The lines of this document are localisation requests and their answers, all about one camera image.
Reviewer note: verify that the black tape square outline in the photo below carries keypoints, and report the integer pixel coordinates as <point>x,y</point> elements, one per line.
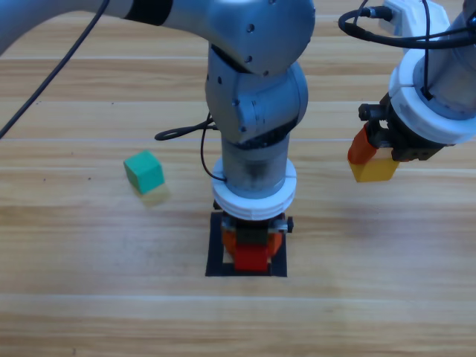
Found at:
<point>213,260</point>

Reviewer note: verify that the yellow wooden cube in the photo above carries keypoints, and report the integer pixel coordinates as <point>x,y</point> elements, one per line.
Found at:
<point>373,171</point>

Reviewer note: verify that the green wooden cube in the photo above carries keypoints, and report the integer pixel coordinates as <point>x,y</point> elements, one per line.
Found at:
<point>143,171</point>

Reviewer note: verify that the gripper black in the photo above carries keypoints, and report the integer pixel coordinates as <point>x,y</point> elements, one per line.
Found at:
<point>405,145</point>
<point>253,232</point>

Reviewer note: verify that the red wooden cube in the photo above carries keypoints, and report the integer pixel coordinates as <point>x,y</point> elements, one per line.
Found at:
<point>251,258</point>

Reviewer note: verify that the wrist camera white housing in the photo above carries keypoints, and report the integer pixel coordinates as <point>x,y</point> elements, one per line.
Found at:
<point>409,16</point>

